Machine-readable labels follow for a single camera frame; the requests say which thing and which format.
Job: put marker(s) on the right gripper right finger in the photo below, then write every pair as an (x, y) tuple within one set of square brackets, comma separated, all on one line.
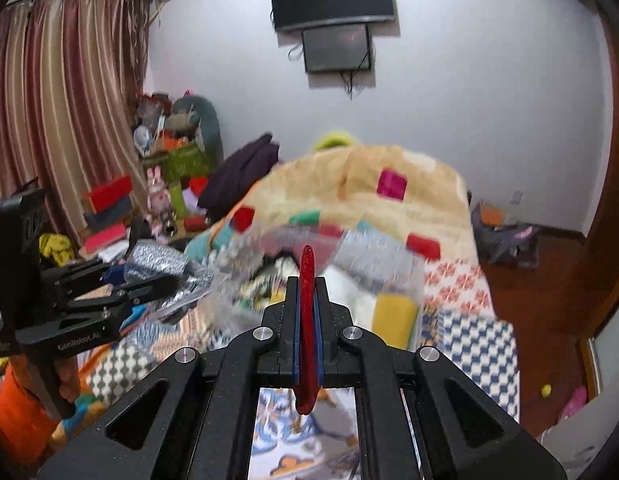
[(323, 329)]

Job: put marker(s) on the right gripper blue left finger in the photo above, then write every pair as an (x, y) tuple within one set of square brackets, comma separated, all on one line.
[(291, 332)]

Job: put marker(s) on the clear plastic storage bin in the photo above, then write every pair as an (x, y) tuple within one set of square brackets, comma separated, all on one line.
[(360, 269)]

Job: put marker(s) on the yellow sponge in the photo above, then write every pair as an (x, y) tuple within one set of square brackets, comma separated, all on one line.
[(394, 317)]

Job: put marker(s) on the red glitter strip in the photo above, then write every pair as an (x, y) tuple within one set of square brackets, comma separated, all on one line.
[(307, 387)]

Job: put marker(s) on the silver glitter pouch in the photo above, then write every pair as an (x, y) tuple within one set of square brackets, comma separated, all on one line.
[(148, 259)]

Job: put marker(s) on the orange sleeve forearm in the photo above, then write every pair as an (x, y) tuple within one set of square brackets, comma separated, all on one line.
[(25, 426)]

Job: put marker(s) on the left hand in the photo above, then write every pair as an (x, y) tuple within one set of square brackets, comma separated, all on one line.
[(27, 376)]

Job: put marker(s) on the beige patchwork blanket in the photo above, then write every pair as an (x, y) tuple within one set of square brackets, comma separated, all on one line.
[(395, 191)]

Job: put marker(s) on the red box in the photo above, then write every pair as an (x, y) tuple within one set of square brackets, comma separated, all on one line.
[(104, 196)]

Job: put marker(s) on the patterned bed sheet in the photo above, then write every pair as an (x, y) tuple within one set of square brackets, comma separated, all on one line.
[(227, 414)]

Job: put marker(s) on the dark purple jacket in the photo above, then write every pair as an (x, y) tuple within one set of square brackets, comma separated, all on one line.
[(230, 182)]

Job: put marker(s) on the pink bunny doll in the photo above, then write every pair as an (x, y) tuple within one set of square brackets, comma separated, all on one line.
[(161, 214)]

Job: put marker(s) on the yellow green plush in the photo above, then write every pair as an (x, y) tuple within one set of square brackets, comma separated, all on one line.
[(334, 139)]

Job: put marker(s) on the green gift bag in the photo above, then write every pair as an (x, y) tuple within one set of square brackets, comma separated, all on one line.
[(188, 160)]

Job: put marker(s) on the dark bag on floor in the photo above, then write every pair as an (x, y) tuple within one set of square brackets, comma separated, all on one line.
[(502, 240)]

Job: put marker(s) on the grey green plush toy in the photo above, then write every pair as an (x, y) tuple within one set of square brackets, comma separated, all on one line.
[(195, 117)]

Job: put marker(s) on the striped brown curtain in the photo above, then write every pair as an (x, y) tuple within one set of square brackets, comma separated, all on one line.
[(71, 78)]

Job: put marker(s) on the wooden door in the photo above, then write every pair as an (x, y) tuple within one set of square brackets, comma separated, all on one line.
[(602, 245)]

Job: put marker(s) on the wall power socket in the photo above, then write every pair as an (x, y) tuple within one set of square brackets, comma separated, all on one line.
[(515, 197)]

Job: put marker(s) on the small wall monitor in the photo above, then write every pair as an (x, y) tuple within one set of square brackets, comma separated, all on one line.
[(337, 48)]

